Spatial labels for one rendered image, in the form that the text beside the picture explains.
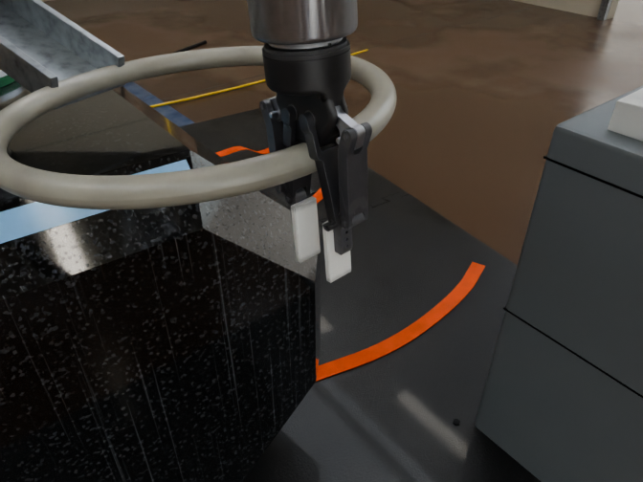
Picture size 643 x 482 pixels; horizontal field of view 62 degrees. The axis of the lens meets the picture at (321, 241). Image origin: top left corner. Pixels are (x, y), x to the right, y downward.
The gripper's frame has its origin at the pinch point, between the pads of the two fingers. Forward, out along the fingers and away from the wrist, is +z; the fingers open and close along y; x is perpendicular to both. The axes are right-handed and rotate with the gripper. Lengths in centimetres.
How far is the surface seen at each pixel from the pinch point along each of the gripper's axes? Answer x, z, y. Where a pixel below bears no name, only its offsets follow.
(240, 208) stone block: -6.6, 9.7, 28.6
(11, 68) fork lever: 14, -13, 51
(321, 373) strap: -31, 77, 46
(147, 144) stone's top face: 2.3, -1.3, 36.9
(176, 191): 13.2, -10.0, 2.4
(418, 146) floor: -158, 74, 124
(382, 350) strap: -50, 78, 41
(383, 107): -11.1, -10.9, 1.9
